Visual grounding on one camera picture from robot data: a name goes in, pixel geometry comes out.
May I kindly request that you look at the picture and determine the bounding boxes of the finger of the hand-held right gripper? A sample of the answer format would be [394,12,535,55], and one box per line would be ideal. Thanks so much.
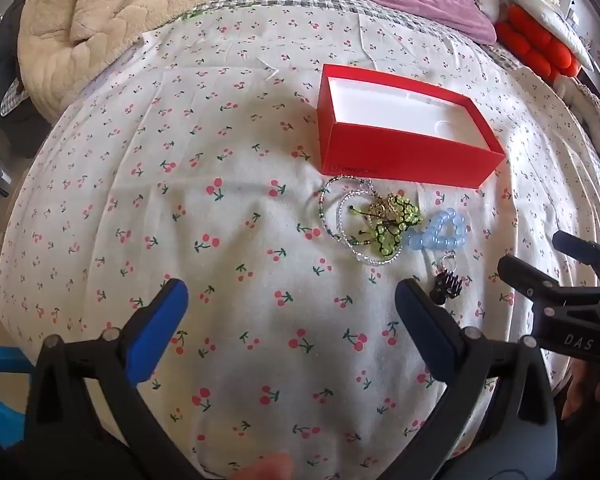
[497,254,600,320]
[552,230,600,287]

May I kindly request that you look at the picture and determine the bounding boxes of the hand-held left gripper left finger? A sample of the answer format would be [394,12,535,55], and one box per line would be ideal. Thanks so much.
[25,278,201,480]

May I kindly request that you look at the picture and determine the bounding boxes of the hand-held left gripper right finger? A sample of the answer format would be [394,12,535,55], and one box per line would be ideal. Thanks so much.
[375,278,564,480]

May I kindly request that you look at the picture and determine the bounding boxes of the black hair claw clip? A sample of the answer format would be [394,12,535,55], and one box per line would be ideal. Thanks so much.
[431,269,465,304]

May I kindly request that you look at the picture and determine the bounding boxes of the blue bead bracelet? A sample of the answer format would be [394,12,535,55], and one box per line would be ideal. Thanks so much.
[407,208,470,252]

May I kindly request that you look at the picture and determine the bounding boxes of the green bead bracelet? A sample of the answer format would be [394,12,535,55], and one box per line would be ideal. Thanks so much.
[350,194,424,257]

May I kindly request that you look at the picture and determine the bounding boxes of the clear crystal bead bracelet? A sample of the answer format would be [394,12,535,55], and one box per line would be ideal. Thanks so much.
[335,182,406,266]

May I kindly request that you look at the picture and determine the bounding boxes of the red cardboard box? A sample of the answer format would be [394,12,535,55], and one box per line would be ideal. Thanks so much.
[317,64,507,190]

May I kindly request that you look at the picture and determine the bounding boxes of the person's right hand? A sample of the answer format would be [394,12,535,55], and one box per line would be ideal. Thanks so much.
[561,360,600,421]

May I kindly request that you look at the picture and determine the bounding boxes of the person's left hand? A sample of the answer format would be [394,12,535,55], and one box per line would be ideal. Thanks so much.
[229,452,294,480]

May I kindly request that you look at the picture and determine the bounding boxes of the cherry print bedsheet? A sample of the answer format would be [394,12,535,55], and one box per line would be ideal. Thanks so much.
[0,0,600,478]

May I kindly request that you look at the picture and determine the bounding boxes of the blue plastic stool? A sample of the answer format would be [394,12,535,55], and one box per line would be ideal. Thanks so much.
[0,345,37,448]

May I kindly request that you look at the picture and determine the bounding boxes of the orange plush toy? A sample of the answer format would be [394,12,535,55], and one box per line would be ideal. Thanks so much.
[495,4,581,84]

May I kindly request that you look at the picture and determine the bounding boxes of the white patterned pillow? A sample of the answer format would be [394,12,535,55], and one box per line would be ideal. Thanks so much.
[497,0,596,73]

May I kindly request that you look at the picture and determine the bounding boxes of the beige fleece blanket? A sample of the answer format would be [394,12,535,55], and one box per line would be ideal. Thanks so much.
[17,0,288,117]

